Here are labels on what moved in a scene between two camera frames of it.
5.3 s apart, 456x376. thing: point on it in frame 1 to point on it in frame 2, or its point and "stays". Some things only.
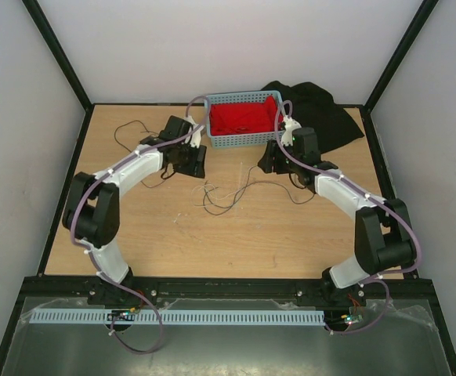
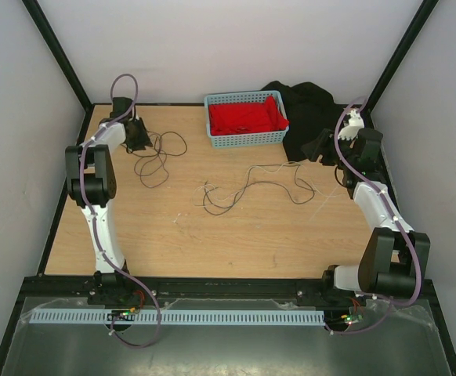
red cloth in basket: [226, 118] stays
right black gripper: [273, 150] to [323, 144]
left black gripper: [195, 168] to [144, 141]
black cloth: [313, 107] stays
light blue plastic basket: [244, 139] stays
